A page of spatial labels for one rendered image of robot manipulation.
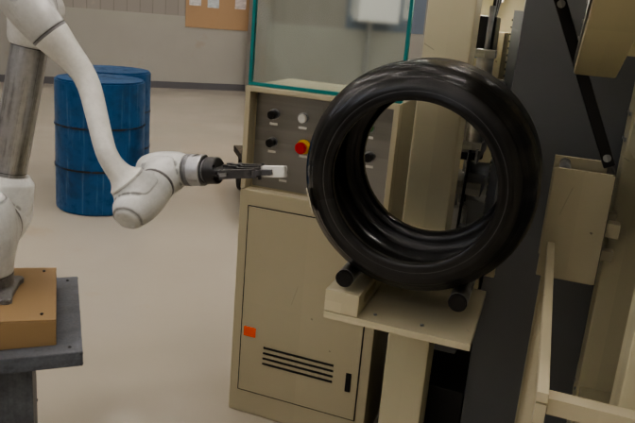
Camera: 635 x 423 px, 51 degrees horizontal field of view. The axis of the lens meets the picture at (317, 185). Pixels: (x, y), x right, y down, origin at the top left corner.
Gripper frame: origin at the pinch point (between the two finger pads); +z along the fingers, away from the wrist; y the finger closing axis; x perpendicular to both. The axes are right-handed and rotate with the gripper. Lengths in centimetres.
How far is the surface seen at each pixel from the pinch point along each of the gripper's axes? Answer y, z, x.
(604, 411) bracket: -59, 78, 24
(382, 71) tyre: -8.3, 32.4, -25.6
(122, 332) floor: 83, -121, 95
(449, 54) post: 26, 42, -28
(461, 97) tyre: -11, 51, -19
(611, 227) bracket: 21, 84, 17
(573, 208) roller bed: 19, 75, 12
